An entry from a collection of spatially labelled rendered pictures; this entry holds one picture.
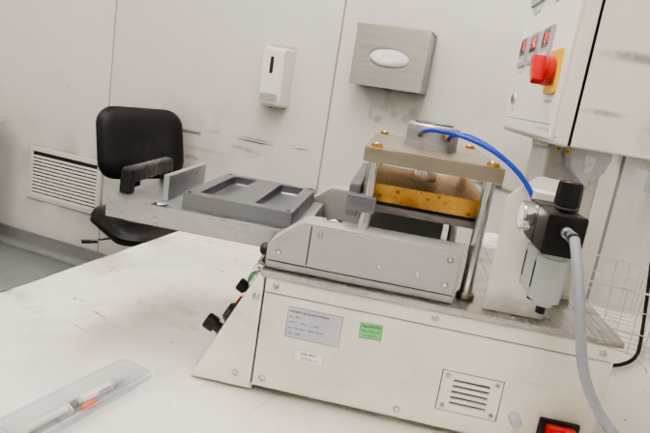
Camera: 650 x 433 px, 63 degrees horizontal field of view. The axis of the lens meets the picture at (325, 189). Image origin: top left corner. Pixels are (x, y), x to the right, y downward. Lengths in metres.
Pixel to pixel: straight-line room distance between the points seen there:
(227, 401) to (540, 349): 0.41
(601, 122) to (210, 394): 0.60
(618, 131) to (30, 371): 0.80
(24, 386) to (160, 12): 2.27
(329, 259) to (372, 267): 0.06
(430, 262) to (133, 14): 2.45
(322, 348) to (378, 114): 1.71
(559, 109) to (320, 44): 1.84
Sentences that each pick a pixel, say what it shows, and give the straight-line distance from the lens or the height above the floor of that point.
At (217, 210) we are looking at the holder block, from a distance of 0.79.
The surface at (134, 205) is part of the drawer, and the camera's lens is 0.83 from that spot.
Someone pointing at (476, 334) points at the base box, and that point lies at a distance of 0.73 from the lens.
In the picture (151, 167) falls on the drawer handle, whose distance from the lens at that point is 0.92.
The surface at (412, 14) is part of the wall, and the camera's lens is 2.36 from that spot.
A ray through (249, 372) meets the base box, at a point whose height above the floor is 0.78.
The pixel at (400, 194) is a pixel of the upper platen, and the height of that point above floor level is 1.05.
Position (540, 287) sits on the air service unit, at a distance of 0.62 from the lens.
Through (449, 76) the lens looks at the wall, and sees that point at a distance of 2.30.
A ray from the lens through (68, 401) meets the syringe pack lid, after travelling 0.74.
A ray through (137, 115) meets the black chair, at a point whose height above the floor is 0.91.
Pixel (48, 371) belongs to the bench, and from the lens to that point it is 0.84.
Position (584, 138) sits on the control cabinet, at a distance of 0.70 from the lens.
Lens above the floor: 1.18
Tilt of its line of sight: 11 degrees down
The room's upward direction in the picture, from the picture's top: 9 degrees clockwise
